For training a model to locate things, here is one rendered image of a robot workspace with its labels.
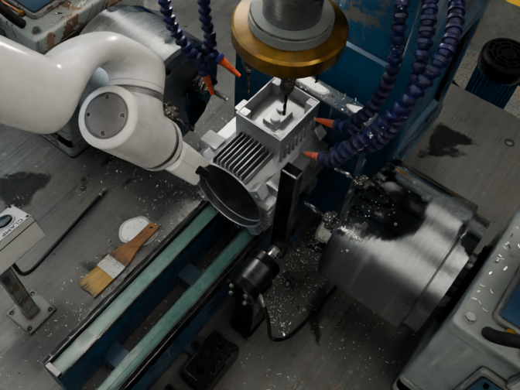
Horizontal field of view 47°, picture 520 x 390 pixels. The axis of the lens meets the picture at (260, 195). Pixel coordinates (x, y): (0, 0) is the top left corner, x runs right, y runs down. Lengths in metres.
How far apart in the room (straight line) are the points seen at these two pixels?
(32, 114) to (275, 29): 0.38
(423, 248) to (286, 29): 0.39
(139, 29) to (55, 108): 0.51
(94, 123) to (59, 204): 0.63
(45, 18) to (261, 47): 0.50
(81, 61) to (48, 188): 0.73
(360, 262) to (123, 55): 0.48
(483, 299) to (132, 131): 0.55
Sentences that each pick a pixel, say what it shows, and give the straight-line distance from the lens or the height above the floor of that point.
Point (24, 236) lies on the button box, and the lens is 1.06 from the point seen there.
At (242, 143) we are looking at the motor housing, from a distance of 1.06.
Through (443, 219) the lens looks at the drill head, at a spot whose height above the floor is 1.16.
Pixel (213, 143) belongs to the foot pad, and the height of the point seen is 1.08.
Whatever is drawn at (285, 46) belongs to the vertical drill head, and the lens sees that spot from 0.88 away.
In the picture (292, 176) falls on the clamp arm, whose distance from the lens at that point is 0.85.
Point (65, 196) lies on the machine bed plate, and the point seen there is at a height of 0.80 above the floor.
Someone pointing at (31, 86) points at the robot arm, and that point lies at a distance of 0.67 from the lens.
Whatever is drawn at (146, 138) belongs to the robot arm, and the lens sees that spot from 0.79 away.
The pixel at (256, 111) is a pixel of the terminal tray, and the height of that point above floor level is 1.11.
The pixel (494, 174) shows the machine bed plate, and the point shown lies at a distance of 1.54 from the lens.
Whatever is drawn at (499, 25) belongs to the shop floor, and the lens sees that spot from 3.29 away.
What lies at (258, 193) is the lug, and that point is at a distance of 1.02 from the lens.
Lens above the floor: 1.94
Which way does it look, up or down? 57 degrees down
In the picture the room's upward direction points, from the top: 6 degrees clockwise
